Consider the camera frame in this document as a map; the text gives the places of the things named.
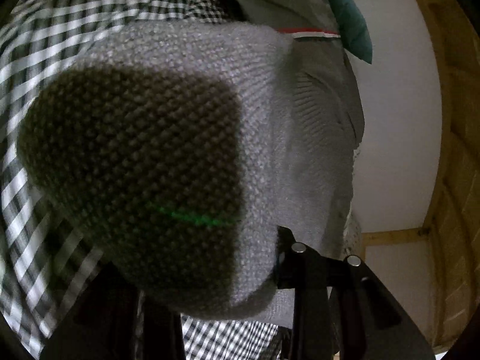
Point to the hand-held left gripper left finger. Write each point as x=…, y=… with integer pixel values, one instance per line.
x=105, y=307

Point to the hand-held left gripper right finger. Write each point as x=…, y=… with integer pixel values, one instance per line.
x=311, y=270

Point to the grey knitted sweater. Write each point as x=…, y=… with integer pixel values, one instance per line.
x=270, y=127

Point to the teal pillow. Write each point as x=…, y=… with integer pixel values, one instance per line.
x=348, y=15

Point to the grey striped cloth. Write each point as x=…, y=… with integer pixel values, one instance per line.
x=270, y=0

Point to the black white checkered bedsheet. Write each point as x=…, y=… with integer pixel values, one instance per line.
x=75, y=18

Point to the wooden frame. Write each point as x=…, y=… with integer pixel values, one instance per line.
x=450, y=120

